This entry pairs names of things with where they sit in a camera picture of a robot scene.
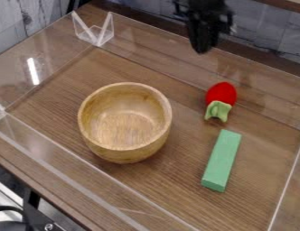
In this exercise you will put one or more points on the black metal table leg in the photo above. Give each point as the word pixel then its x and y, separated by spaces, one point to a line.
pixel 45 217

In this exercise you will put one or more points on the red plush fruit green leaf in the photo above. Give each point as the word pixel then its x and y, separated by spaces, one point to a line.
pixel 221 97

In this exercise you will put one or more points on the green rectangular block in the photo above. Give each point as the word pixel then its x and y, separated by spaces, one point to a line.
pixel 220 163

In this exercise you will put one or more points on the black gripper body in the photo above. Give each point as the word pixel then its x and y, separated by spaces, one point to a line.
pixel 205 10

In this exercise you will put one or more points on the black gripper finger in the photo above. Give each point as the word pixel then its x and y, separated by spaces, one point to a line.
pixel 203 30

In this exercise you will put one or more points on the round wooden bowl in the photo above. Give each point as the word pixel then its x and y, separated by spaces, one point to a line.
pixel 125 120

